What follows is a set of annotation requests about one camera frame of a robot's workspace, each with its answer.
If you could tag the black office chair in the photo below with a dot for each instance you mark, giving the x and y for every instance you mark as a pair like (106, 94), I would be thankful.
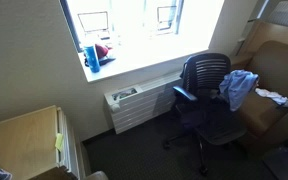
(204, 70)

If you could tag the dark flat item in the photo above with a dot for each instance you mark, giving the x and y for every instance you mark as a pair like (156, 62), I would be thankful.
(106, 61)

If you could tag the red rounded item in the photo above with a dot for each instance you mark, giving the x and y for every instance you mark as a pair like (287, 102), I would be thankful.
(101, 50)

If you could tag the blue water bottle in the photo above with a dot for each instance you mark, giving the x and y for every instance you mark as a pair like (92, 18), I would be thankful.
(92, 58)

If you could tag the light blue shirt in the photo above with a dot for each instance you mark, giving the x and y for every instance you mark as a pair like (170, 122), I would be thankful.
(237, 86)

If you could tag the grey rounded object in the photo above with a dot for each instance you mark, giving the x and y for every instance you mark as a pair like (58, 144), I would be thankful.
(95, 176)

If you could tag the yellow sticky note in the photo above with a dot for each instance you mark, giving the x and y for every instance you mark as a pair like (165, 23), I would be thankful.
(59, 141)

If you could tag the white pink cloth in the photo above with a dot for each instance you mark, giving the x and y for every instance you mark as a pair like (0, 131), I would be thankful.
(272, 96)

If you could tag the tan upholstered armchair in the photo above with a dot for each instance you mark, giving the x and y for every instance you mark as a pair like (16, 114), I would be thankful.
(277, 63)

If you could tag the light wooden desk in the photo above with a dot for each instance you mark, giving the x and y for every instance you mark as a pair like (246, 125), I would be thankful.
(17, 143)

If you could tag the grey ribbed panel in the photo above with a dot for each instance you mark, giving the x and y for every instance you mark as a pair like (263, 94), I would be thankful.
(287, 13)

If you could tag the white wall heater unit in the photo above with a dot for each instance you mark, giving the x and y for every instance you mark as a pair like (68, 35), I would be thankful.
(140, 103)

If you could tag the dark rectangular frame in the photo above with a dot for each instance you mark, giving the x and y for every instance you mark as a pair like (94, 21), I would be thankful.
(84, 23)

